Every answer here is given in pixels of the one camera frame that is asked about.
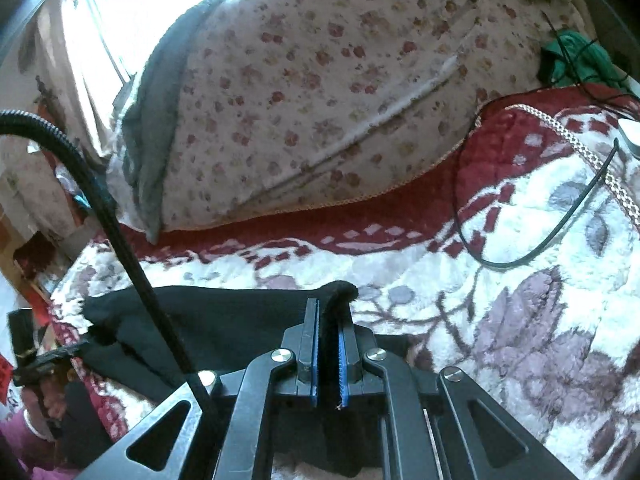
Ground black pants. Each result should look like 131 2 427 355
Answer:
65 281 413 478

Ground black braided cable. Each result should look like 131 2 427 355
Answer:
0 109 221 426

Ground thin black cable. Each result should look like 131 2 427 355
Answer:
451 82 626 270

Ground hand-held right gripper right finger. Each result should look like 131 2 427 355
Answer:
337 319 576 480

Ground cream floral quilt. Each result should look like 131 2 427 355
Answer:
107 0 596 243

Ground green cloth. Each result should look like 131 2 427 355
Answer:
540 30 636 93

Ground red white floral blanket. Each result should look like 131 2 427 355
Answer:
47 82 640 480

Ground white charger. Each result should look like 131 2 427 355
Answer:
617 119 640 153

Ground beige curtain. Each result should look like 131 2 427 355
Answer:
0 0 118 241

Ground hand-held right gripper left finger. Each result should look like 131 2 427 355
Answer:
75 298 321 480

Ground person's left hand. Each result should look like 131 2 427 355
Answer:
21 377 68 431

